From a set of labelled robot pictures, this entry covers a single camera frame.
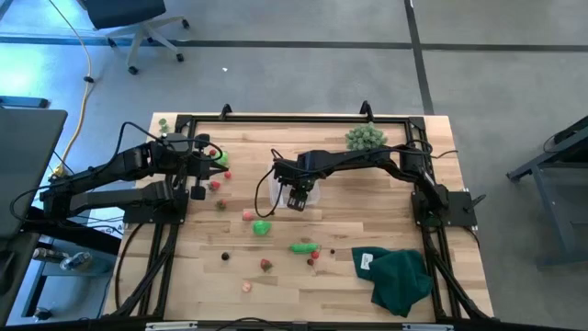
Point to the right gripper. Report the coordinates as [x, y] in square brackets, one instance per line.
[296, 170]

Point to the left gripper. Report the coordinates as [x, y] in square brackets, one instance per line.
[190, 163]

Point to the red toy strawberry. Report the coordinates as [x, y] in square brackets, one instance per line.
[214, 185]
[265, 264]
[221, 204]

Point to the green toy pear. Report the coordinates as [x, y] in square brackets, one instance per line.
[261, 228]

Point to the green toy cucumber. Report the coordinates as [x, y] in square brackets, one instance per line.
[303, 248]

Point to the red toy cherry tomato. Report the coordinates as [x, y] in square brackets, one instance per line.
[315, 254]

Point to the dark red toy cherry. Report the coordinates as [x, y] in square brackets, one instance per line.
[310, 262]

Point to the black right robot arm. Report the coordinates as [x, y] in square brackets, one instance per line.
[358, 158]

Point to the clear plastic tupperware container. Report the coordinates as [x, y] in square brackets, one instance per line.
[281, 197]

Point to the pink toy peach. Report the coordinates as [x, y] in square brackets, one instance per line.
[247, 216]
[246, 287]

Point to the small green leaf sprig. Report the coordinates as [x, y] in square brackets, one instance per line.
[162, 123]

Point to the black toy grape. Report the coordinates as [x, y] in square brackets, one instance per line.
[225, 256]

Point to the green grape bunch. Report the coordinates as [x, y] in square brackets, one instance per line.
[365, 135]

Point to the white printed sheet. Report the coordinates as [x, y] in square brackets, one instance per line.
[103, 223]

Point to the dark green cloth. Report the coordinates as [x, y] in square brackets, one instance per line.
[399, 280]

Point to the clear plastic bottle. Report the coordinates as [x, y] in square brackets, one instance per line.
[43, 254]
[75, 261]

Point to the dark grey desk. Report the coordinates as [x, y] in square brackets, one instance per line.
[27, 161]

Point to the swivel office chair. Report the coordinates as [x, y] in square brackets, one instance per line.
[124, 9]

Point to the black caster wheel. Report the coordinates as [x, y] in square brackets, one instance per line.
[43, 314]

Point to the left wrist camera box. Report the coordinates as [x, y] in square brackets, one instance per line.
[177, 142]

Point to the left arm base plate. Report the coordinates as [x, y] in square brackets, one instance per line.
[179, 216]

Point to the black aluminium table frame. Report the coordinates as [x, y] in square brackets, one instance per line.
[298, 119]

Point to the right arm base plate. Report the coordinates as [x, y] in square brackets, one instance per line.
[459, 207]

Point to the silver metal bracket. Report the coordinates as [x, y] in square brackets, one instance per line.
[171, 326]
[427, 327]

